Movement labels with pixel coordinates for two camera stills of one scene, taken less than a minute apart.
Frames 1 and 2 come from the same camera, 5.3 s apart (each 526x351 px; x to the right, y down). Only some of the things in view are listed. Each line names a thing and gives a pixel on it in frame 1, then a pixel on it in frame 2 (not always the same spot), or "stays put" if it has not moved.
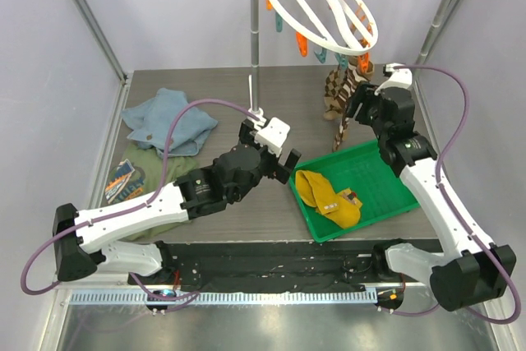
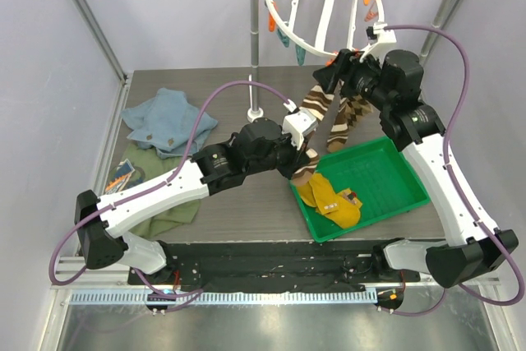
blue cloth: x=150 y=122 stays put
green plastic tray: x=362 y=169 stays put
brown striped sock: x=353 y=77 -> x=316 y=101
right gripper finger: x=355 y=103 -> x=329 y=77
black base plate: x=301 y=263 stays put
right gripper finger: x=366 y=91 -> x=344 y=58
